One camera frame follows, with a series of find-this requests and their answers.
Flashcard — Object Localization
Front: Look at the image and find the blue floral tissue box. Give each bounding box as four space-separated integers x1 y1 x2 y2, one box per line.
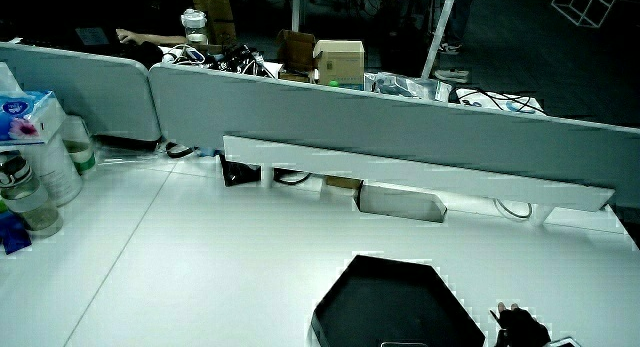
0 61 68 148

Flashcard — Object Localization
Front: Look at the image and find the white cup with green band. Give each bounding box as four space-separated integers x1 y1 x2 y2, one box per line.
61 114 98 176

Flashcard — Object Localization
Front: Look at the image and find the white round canister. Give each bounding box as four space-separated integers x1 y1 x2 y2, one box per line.
18 130 84 208

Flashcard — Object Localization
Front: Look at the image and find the black hexagonal plate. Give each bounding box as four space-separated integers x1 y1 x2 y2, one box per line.
309 254 487 347

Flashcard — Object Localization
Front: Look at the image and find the short grey desk divider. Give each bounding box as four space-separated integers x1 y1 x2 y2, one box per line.
0 41 163 144

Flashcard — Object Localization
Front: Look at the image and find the white wire cube frame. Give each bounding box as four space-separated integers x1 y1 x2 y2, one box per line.
550 0 625 29

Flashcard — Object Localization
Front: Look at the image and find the small brown box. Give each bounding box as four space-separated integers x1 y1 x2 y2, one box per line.
324 175 363 191

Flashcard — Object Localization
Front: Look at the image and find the bundle of black cables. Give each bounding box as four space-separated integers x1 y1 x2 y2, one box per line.
213 43 267 79

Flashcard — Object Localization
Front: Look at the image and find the clear bottle with dark lid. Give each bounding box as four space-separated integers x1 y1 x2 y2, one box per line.
0 153 65 239

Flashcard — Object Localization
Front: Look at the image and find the closed cardboard box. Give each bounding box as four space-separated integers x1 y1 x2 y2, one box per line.
312 39 367 87

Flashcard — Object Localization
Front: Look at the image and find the clear plastic bag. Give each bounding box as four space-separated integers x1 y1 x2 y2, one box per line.
364 71 454 104

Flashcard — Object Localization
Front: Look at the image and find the blue packet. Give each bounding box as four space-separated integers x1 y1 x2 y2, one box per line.
0 210 33 256

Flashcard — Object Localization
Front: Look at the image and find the black power adapter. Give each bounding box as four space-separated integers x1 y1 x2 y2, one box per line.
218 153 262 188

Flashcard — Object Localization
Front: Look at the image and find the tall brown cardboard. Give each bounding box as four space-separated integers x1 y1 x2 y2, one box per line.
186 0 238 49

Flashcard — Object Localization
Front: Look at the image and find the open cardboard box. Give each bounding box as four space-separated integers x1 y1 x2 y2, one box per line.
275 28 318 84

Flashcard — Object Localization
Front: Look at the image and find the white desk riser shelf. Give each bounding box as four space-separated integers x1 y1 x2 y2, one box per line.
221 133 617 227

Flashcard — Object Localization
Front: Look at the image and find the white shoe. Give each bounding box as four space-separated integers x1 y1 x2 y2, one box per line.
433 67 471 84

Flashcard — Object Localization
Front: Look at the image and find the white sheet with cables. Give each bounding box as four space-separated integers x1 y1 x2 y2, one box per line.
454 87 547 116

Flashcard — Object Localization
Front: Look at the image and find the long grey desk divider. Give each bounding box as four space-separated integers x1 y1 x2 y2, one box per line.
148 62 640 209

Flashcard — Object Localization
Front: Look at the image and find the clear bottle with white lid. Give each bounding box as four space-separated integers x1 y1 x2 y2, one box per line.
180 8 210 46

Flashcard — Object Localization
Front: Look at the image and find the white table frame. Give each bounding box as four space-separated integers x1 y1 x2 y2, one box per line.
291 0 459 80

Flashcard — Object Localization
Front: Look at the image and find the another person's forearm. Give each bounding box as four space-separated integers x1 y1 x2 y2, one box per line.
115 28 188 48

